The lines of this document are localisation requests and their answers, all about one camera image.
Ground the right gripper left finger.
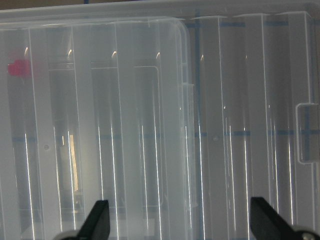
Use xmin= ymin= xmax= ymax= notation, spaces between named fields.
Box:
xmin=77 ymin=200 xmax=111 ymax=240

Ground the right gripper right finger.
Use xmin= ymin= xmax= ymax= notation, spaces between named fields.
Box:
xmin=249 ymin=197 xmax=292 ymax=240

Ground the clear plastic box lid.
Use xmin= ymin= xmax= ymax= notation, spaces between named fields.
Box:
xmin=0 ymin=0 xmax=320 ymax=240

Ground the clear plastic storage box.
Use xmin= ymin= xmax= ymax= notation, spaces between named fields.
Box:
xmin=0 ymin=16 xmax=199 ymax=240

